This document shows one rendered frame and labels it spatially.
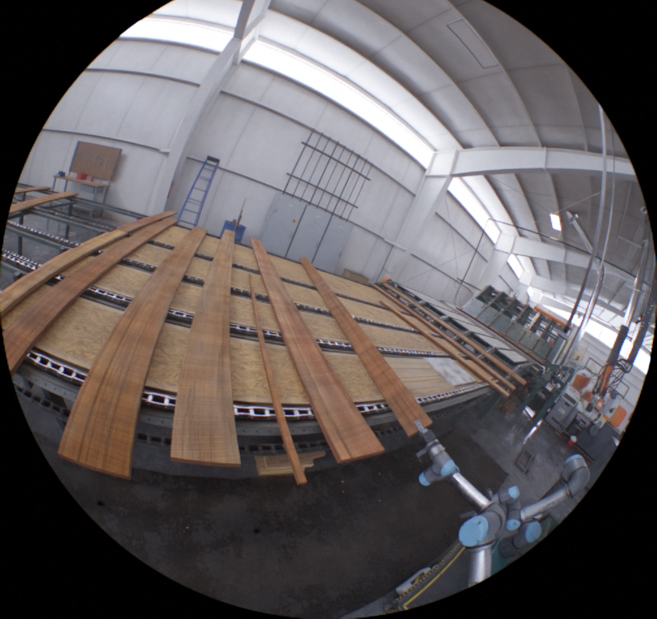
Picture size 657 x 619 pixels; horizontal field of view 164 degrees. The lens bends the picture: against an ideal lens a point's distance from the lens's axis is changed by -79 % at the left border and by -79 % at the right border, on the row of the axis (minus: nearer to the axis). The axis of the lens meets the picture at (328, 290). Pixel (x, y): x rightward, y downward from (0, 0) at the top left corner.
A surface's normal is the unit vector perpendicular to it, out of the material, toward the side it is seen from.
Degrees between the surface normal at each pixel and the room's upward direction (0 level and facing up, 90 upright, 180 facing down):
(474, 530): 87
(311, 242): 90
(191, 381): 0
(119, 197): 90
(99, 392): 0
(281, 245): 90
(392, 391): 42
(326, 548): 0
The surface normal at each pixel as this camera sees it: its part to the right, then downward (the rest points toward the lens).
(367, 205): 0.40, 0.42
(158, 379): 0.40, -0.89
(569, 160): -0.83, -0.24
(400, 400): -0.29, -0.86
